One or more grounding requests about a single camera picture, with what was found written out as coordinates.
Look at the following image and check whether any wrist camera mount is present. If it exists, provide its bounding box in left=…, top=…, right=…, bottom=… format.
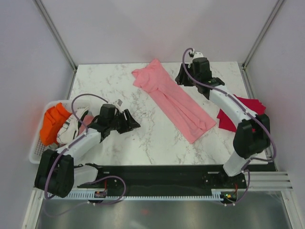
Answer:
left=113, top=99, right=123, bottom=113
left=189, top=49, right=204, bottom=67

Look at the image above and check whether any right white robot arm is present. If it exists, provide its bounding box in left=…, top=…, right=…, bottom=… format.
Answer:
left=175, top=57, right=271, bottom=188

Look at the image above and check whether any right aluminium frame post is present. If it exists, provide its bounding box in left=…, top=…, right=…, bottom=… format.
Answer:
left=241, top=0, right=286, bottom=71

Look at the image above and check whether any folded red t-shirt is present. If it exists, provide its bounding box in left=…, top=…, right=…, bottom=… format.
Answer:
left=217, top=95, right=266, bottom=132

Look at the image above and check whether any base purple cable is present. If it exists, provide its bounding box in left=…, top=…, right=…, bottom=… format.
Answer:
left=219, top=169, right=251, bottom=208
left=83, top=176, right=128, bottom=206

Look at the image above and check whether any white slotted cable duct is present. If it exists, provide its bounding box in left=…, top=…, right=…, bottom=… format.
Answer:
left=66, top=189, right=239, bottom=201

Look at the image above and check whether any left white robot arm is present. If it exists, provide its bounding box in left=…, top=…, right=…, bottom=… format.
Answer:
left=34, top=104, right=141, bottom=199

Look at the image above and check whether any light pink t-shirt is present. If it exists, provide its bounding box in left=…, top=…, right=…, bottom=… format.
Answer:
left=132, top=59, right=216, bottom=144

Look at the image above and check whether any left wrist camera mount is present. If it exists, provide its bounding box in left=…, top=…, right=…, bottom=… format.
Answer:
left=113, top=99, right=123, bottom=113

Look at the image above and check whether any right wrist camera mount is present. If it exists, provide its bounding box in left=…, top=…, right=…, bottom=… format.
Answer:
left=189, top=49, right=204, bottom=67

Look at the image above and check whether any white printed t-shirt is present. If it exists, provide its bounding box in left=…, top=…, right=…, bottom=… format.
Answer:
left=56, top=106, right=90, bottom=146

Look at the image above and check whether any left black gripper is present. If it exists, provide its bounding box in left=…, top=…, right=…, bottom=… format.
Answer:
left=108, top=109, right=140, bottom=135

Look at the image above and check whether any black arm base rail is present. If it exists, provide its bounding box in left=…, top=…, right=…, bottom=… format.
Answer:
left=71, top=164, right=248, bottom=198

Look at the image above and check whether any dusty rose t-shirt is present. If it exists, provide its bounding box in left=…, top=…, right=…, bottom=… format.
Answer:
left=79, top=114, right=94, bottom=134

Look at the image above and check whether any aluminium frame post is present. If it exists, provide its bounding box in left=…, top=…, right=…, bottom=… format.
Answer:
left=33, top=0, right=77, bottom=73
left=241, top=0, right=286, bottom=71

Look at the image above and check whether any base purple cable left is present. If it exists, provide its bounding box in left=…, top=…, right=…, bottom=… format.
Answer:
left=83, top=176, right=128, bottom=206

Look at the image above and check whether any left aluminium frame post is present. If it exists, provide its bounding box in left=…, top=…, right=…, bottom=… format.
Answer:
left=33, top=0, right=77, bottom=73

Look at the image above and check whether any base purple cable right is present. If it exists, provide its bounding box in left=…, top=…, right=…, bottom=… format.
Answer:
left=219, top=169, right=251, bottom=208

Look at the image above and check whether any white plastic laundry basket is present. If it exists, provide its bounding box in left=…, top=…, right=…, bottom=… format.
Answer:
left=29, top=99, right=91, bottom=166

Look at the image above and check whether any orange t-shirt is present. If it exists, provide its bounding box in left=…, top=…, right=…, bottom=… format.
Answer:
left=40, top=103, right=71, bottom=146

